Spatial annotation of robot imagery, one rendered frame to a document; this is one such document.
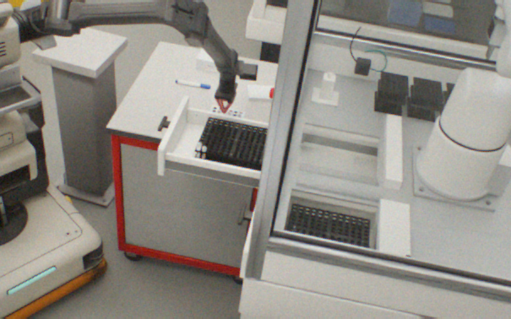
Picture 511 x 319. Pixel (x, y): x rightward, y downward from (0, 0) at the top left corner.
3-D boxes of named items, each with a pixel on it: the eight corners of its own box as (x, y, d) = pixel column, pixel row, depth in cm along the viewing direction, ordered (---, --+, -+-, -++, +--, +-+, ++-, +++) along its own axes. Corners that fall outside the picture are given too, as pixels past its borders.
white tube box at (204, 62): (195, 69, 238) (196, 58, 234) (201, 58, 244) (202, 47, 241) (226, 75, 237) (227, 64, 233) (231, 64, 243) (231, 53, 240)
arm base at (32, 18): (51, 2, 174) (13, 13, 167) (61, -3, 168) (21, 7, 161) (62, 31, 176) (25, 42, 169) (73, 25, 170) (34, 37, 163)
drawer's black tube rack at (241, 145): (193, 165, 183) (194, 149, 179) (207, 132, 196) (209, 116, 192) (263, 180, 181) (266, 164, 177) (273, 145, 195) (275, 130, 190)
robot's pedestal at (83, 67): (50, 190, 283) (27, 53, 233) (81, 153, 305) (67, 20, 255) (106, 208, 278) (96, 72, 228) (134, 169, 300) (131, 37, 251)
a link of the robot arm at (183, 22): (187, -16, 144) (182, 24, 143) (211, 6, 157) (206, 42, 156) (43, -8, 161) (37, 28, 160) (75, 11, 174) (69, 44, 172)
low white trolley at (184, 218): (115, 265, 254) (106, 127, 204) (159, 171, 301) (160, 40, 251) (247, 294, 250) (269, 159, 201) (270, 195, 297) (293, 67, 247)
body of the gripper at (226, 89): (237, 87, 209) (240, 69, 205) (231, 103, 202) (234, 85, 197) (220, 83, 210) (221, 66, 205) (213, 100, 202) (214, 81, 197)
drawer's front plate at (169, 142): (157, 175, 180) (157, 148, 173) (183, 120, 202) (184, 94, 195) (163, 176, 180) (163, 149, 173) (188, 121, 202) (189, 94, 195)
